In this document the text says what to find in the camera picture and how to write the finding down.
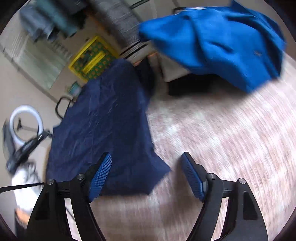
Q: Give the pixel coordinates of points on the bright blue garment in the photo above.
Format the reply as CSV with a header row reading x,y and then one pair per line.
x,y
219,46

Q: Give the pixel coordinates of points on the bed with checked sheet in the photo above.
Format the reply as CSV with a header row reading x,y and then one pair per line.
x,y
219,139

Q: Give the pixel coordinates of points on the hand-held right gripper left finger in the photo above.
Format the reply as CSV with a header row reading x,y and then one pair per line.
x,y
99,179

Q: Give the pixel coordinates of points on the teal jacket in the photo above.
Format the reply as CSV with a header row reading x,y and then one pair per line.
x,y
62,20

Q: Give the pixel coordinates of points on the yellow and green box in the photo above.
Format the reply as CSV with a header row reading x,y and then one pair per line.
x,y
92,58

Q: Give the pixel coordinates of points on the blue denim jacket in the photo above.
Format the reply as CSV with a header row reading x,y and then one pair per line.
x,y
34,25

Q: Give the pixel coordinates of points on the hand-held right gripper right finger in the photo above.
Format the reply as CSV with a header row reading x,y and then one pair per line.
x,y
194,179

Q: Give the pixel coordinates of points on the navy quilted puffer jacket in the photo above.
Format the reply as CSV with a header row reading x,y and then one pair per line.
x,y
104,120

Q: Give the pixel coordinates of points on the green striped white towel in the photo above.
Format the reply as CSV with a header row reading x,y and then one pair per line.
x,y
30,60

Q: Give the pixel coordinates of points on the grey plaid coat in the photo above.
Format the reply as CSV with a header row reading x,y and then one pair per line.
x,y
120,20

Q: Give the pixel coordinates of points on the black coat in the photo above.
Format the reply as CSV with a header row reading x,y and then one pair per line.
x,y
77,4

